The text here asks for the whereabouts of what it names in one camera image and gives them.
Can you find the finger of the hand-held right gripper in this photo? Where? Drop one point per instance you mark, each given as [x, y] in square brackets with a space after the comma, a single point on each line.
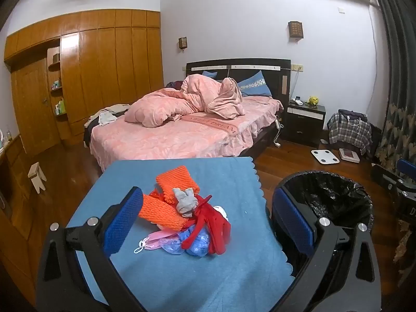
[408, 168]
[386, 177]

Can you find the white power strip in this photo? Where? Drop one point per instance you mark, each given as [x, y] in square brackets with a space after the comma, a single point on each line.
[278, 133]

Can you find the trash bin with black bag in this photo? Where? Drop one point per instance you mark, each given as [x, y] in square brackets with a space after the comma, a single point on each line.
[325, 195]

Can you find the dark purple garment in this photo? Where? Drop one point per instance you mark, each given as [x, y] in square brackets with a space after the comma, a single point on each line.
[172, 85]

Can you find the small wooden stool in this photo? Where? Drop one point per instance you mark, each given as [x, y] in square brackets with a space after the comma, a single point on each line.
[36, 177]

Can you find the small blue pillow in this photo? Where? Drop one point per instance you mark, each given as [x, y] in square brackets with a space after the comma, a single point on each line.
[209, 74]

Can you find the blue table cloth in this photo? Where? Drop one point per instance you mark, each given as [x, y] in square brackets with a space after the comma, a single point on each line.
[195, 282]

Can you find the dark patterned curtain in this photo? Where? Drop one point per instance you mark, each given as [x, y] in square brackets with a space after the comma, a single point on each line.
[399, 71]

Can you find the pink bathroom scale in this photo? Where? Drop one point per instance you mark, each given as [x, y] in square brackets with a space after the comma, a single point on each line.
[349, 155]

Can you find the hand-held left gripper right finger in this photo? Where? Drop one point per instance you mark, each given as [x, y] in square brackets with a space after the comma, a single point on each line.
[292, 217]

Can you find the large wooden wall lamp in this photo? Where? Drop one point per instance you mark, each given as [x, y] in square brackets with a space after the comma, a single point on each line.
[295, 30]

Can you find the large blue pillow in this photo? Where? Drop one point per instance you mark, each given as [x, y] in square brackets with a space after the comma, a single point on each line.
[255, 84]

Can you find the white bathroom scale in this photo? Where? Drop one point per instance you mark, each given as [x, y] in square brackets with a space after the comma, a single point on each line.
[325, 156]

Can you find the wooden wardrobe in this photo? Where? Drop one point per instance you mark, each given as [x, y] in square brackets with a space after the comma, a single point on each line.
[107, 65]

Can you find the small wooden wall lamp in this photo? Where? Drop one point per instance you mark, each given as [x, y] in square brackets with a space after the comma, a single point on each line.
[183, 43]

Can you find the plaid bag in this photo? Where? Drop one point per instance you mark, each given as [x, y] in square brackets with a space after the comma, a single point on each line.
[349, 133]

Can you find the white clothes pile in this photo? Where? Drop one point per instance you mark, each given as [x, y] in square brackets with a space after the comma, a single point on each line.
[105, 115]

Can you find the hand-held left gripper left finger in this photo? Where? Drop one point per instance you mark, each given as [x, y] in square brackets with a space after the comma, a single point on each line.
[125, 221]

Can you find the yellow plush toy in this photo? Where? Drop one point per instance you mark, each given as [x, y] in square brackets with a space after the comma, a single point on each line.
[312, 100]

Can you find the black and white nightstand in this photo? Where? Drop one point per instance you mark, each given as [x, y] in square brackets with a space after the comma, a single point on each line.
[302, 126]

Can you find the orange foam net sleeve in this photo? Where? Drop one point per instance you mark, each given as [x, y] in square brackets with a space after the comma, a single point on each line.
[156, 209]
[175, 180]

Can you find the white paper ball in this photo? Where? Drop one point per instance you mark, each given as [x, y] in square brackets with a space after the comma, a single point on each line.
[218, 209]

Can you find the pink quilt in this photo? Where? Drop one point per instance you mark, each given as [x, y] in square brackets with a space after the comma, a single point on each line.
[195, 99]

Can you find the blue plastic bag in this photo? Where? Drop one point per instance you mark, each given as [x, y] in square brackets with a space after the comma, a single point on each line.
[198, 248]

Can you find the dark wooden headboard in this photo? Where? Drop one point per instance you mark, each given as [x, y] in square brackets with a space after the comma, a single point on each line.
[247, 66]

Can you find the pink face mask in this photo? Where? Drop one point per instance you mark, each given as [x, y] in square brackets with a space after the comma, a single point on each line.
[156, 242]

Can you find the wooden door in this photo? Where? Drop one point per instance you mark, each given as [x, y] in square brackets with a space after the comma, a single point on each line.
[35, 110]

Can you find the bed with pink sheet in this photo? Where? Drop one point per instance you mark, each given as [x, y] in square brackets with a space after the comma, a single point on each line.
[169, 139]

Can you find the white remote control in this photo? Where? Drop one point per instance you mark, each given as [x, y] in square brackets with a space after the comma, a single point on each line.
[297, 100]

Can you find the wall socket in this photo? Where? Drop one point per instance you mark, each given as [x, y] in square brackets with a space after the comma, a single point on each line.
[297, 67]

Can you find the red glove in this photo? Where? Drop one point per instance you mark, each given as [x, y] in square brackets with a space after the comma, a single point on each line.
[216, 230]

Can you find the red plastic bag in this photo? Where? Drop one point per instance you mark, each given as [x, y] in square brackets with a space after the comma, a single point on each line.
[156, 195]

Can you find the air conditioner pipe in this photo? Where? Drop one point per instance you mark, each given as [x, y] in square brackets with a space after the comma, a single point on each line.
[373, 39]

